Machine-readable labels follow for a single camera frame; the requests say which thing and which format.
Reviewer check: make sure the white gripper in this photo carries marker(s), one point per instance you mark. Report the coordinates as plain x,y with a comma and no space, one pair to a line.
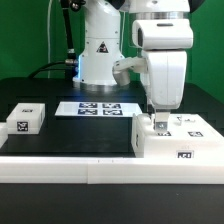
163,44

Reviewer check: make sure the white cabinet door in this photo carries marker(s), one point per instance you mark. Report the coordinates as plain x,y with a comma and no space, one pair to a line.
193,126
148,127

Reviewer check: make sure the white cabinet body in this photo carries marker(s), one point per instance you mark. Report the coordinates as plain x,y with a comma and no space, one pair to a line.
176,147

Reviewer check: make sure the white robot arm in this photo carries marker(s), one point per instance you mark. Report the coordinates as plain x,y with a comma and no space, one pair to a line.
108,34

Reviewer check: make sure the white flat marker board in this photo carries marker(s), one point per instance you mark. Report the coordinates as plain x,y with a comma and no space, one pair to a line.
97,109

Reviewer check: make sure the small white box part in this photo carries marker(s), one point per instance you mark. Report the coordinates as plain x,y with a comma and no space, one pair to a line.
26,118

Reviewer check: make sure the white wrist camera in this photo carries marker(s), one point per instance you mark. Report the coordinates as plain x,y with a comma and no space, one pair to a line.
121,69

